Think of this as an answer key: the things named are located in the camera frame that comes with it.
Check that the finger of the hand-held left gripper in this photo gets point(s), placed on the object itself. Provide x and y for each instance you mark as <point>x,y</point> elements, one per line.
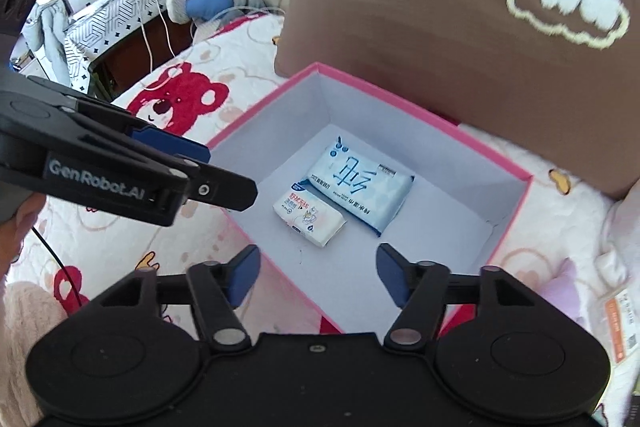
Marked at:
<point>225,189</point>
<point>175,144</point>

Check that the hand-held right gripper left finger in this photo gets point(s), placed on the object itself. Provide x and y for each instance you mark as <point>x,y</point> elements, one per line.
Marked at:
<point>245,274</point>

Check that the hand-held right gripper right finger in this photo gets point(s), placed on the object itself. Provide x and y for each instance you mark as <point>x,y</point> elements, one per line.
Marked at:
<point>392,274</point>

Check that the small white tissue pack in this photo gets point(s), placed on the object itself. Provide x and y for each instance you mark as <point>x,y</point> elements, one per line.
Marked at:
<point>310,217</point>

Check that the blue tissue pack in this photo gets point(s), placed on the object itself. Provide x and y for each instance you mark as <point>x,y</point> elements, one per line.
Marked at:
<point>360,182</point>

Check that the pink cardboard box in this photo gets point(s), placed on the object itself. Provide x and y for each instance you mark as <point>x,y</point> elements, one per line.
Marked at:
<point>400,142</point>

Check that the clear box with orange label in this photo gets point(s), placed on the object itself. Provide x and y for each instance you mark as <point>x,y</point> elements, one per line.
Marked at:
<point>625,327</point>

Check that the person's left hand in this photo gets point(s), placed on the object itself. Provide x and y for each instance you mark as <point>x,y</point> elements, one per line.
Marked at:
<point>15,247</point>

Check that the bear printed blanket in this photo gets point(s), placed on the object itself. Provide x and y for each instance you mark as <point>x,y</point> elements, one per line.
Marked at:
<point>235,72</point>

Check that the dark wooden cabinet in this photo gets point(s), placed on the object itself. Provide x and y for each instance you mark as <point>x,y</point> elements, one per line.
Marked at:
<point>125,57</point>

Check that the light grey jacket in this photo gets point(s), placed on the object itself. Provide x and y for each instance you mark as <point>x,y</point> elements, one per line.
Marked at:
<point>50,42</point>

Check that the patterned cloth side table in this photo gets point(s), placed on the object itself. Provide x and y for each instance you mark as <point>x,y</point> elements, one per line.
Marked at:
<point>110,22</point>

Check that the white cloth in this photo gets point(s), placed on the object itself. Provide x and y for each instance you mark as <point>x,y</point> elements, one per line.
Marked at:
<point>612,269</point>

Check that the brown embroidered pillow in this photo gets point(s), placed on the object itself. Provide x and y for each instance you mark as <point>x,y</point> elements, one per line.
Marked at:
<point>425,7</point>

